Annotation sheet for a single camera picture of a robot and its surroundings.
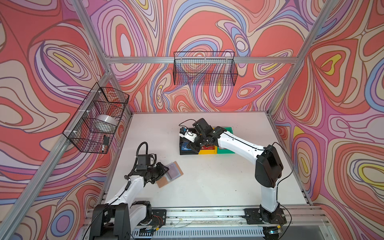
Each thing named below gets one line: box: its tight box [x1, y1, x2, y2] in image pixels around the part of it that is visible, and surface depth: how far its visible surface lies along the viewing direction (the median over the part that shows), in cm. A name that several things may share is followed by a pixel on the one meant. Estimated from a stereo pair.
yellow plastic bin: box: [199, 144, 218, 155], surface depth 96 cm
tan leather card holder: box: [156, 161, 184, 188], surface depth 88 cm
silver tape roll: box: [96, 114, 118, 126], surface depth 75 cm
